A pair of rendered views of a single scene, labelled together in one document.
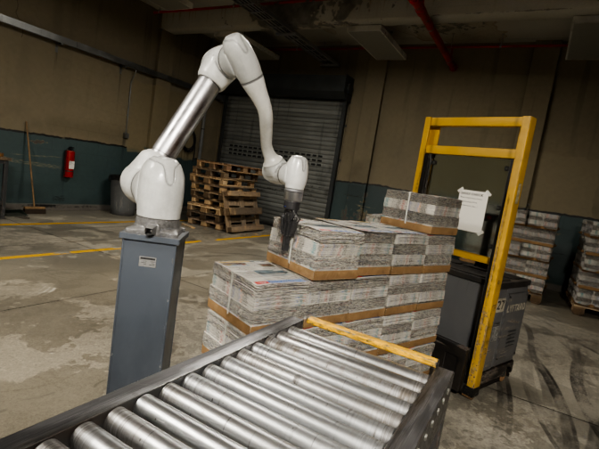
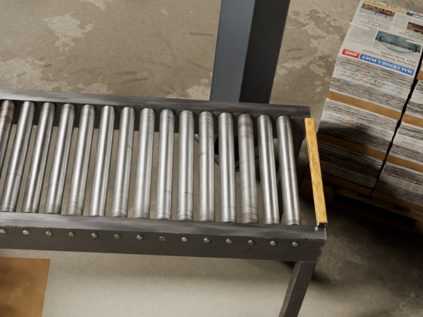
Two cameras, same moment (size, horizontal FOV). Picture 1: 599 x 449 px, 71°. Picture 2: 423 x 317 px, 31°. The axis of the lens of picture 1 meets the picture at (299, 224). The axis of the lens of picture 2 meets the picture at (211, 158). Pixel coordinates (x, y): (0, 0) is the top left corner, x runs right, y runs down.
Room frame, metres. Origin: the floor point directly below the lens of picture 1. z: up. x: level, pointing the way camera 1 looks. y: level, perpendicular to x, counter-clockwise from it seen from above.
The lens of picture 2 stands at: (0.10, -1.36, 2.60)
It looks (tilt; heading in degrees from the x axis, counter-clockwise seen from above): 49 degrees down; 55
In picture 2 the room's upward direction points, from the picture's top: 8 degrees clockwise
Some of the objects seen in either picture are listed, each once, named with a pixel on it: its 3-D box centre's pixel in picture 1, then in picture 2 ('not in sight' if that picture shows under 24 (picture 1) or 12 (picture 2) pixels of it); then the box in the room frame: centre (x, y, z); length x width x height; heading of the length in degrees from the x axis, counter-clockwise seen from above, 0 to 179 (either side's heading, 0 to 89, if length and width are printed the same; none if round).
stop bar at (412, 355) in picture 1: (368, 339); (315, 168); (1.27, -0.27, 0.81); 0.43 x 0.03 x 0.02; 61
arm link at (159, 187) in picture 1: (160, 186); not in sight; (1.53, 0.52, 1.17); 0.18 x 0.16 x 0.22; 40
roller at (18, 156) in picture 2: not in sight; (18, 158); (0.46, 0.19, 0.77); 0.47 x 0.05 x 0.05; 61
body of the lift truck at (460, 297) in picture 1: (462, 317); not in sight; (3.15, -1.35, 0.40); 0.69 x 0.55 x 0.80; 40
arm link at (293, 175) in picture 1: (295, 172); not in sight; (1.96, 0.06, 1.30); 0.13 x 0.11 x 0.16; 40
